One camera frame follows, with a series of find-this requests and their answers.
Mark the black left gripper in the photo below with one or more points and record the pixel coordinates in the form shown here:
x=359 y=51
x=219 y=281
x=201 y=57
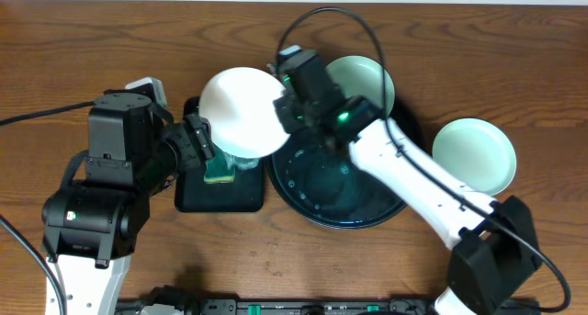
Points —
x=196 y=140

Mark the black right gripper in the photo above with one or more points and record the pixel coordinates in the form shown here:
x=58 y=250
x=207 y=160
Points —
x=283 y=107

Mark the green yellow sponge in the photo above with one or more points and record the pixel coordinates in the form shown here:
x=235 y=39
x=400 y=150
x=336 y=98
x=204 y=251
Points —
x=220 y=169

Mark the white plate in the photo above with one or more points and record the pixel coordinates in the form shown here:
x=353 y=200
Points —
x=238 y=104

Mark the mint plate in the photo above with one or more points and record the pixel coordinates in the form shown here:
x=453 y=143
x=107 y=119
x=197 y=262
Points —
x=361 y=76
x=477 y=153

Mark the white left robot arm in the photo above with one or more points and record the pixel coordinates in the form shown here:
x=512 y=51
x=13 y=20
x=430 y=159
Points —
x=91 y=223

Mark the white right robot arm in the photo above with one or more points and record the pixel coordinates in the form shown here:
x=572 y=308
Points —
x=493 y=245

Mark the black rectangular tray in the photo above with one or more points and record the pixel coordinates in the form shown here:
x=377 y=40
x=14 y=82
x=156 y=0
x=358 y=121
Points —
x=244 y=194

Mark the black round tray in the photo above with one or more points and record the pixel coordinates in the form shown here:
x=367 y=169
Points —
x=326 y=188

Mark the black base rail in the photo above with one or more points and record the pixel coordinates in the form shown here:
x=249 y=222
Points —
x=171 y=300

